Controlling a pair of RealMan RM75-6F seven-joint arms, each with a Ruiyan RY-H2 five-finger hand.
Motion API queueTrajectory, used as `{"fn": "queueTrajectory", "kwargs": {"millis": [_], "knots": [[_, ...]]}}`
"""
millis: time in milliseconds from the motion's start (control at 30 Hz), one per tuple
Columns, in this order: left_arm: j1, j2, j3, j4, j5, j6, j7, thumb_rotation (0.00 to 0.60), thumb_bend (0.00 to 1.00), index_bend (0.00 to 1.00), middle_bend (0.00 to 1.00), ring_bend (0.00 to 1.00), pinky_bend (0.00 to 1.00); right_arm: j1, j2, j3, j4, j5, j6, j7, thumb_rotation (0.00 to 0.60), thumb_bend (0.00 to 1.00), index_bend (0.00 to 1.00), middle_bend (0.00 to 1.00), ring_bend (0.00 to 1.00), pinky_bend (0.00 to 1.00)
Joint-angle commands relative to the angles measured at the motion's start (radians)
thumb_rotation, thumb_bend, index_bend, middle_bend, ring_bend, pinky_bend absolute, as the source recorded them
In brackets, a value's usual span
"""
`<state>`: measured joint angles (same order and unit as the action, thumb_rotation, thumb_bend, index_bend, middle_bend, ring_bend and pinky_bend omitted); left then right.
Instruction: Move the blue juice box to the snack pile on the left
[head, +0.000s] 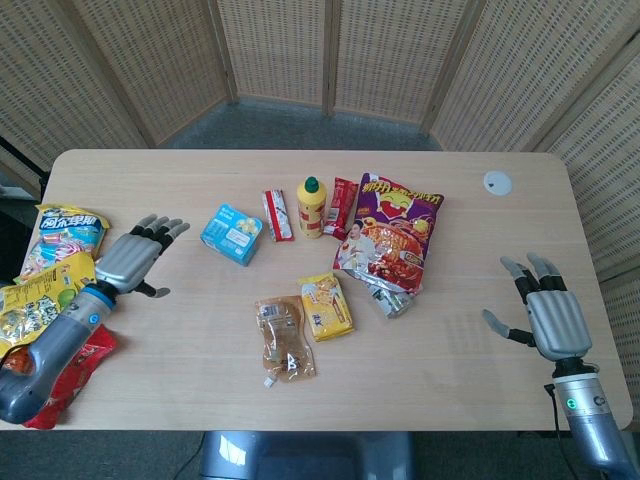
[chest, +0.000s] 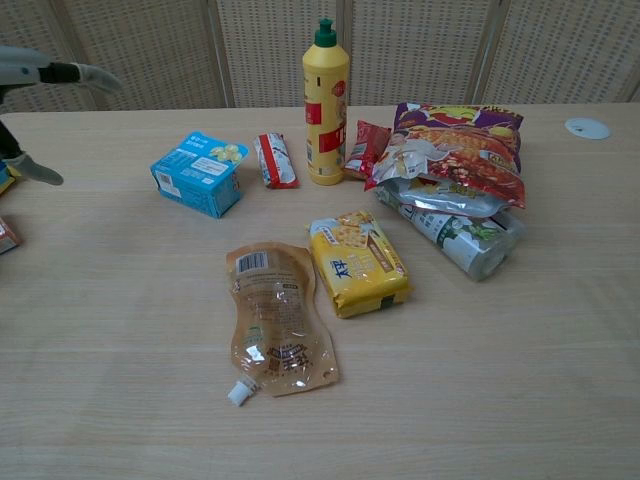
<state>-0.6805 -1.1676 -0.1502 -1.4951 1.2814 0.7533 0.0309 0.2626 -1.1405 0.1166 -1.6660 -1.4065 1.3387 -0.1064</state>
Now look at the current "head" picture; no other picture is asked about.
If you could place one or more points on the yellow cracker pack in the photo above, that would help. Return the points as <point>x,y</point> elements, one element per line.
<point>327,307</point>

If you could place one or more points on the green white roll pack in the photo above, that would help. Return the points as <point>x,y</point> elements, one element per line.
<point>397,302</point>

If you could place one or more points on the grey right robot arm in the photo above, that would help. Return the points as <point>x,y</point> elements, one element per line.
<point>587,412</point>

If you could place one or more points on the purple red chips bag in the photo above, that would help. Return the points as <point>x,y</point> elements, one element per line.
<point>395,230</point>

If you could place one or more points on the red white candy bar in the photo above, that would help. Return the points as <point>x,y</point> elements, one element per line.
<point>277,215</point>

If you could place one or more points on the yellow bottle green cap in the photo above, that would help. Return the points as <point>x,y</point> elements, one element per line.
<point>312,210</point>

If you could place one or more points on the clear brown sauce pouch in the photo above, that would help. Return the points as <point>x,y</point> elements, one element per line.
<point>285,340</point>

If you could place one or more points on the red snack packet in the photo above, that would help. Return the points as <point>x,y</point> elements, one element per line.
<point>340,205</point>

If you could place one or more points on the blue candy bag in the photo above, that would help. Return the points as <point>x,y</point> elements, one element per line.
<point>67,235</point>

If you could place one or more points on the blue snack box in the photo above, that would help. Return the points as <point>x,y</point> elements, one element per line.
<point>230,235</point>

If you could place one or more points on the black stand pole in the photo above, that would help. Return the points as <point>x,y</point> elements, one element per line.
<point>22,157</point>

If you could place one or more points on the silver foil snack bag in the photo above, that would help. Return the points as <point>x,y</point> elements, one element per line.
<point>374,285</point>

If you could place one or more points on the woven folding screen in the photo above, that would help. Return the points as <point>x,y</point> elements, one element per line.
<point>280,50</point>

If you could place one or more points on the red snack bag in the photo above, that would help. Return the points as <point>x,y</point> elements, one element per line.
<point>82,370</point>

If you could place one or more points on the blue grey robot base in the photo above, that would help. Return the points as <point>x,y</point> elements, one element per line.
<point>305,457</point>

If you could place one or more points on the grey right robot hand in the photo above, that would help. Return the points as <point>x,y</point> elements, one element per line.
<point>557,325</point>

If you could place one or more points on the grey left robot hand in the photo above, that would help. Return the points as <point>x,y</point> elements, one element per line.
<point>127,257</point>

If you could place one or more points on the yellow snack bag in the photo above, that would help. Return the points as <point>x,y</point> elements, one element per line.
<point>35,300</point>

